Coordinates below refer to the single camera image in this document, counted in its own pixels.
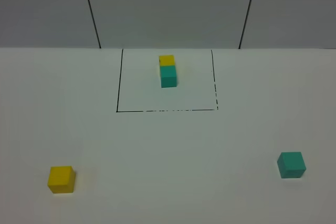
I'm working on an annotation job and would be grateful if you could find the teal template block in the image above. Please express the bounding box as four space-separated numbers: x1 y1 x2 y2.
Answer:
160 66 177 88

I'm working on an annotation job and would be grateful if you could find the yellow template block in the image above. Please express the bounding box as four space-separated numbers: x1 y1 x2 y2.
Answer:
159 55 175 67

